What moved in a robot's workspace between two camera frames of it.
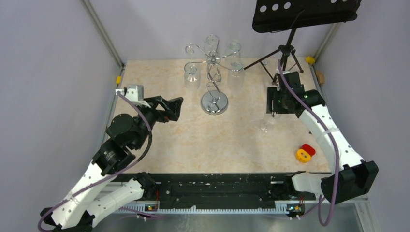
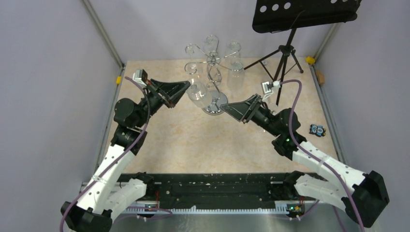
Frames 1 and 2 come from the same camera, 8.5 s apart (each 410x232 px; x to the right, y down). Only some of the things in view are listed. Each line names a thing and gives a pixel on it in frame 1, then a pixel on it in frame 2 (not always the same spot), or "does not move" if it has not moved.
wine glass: x=211 y=44 does not move
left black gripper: x=172 y=108 → x=171 y=92
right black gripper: x=272 y=93 → x=241 y=110
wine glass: x=192 y=77 → x=198 y=94
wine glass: x=190 y=50 does not move
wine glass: x=235 y=76 does not move
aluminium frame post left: x=102 y=32 does not move
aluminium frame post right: x=333 y=29 does not move
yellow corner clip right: x=310 y=60 does not move
